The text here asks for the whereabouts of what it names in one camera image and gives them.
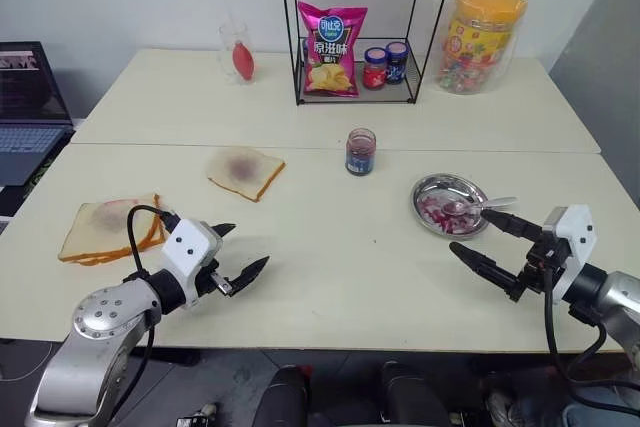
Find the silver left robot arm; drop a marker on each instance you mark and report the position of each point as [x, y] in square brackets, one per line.
[95, 327]

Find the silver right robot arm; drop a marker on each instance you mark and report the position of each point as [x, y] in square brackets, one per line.
[617, 297]

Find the dark rounded shape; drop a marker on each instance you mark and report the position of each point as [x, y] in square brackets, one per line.
[405, 397]
[285, 397]

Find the round steel plate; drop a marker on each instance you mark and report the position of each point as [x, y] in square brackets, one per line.
[432, 197]

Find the grey laptop computer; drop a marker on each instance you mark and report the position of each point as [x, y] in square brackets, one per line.
[27, 97]

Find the jam-smeared white bread slice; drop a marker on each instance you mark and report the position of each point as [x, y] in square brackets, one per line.
[245, 169]

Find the red lid jar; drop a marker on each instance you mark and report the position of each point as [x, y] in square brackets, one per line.
[374, 72]

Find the blue jeans leg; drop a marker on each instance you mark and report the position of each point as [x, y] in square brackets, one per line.
[590, 412]

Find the pink potato chips bag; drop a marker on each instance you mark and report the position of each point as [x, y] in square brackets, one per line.
[330, 62]

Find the orange lid candy jar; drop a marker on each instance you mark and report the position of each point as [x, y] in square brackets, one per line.
[475, 42]

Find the clear drinking glass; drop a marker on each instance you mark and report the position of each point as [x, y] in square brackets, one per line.
[227, 64]

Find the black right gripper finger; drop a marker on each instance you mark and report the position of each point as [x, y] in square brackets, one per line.
[515, 227]
[487, 267]

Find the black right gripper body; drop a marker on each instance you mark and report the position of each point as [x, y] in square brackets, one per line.
[542, 267]

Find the stained white bread slice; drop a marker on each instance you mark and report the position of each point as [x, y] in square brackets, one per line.
[100, 232]

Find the blue lid jar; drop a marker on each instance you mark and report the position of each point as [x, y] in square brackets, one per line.
[397, 64]

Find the steel spoon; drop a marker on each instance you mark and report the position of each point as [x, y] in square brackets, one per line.
[492, 203]

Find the open blueberry jam jar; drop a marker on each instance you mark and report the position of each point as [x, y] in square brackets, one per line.
[360, 157]

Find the small black device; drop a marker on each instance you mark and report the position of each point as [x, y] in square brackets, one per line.
[194, 419]

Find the white sneaker shoe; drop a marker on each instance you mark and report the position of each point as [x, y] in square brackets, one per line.
[502, 412]

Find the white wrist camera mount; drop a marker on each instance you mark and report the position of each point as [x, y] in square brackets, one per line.
[577, 232]
[187, 252]

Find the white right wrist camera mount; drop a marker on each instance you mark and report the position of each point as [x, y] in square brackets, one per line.
[577, 232]

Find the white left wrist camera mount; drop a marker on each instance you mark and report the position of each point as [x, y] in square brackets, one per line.
[187, 252]

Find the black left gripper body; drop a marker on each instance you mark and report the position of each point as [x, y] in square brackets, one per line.
[207, 283]

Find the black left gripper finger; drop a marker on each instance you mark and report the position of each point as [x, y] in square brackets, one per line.
[224, 229]
[249, 274]

